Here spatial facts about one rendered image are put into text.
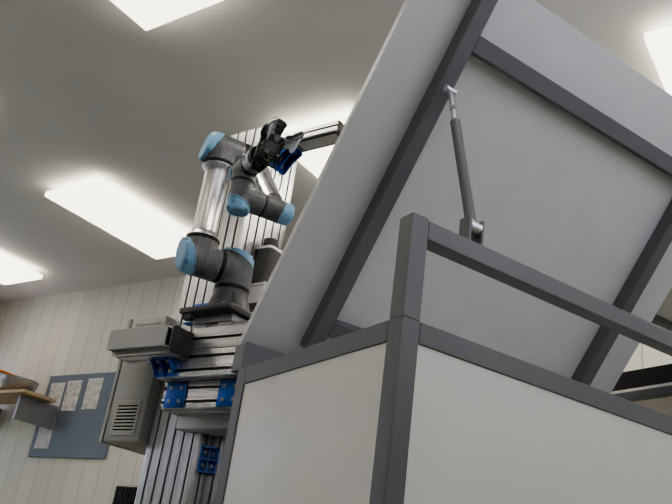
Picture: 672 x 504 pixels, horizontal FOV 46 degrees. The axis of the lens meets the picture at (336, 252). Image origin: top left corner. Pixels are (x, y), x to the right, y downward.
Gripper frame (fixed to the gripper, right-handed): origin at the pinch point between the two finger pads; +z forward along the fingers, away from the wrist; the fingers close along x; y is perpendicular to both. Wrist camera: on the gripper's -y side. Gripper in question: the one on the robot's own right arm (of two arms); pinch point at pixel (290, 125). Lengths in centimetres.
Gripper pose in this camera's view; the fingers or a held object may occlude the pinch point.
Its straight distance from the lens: 231.1
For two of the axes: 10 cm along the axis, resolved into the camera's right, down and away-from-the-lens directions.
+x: -8.2, -4.3, -3.7
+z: 5.1, -2.9, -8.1
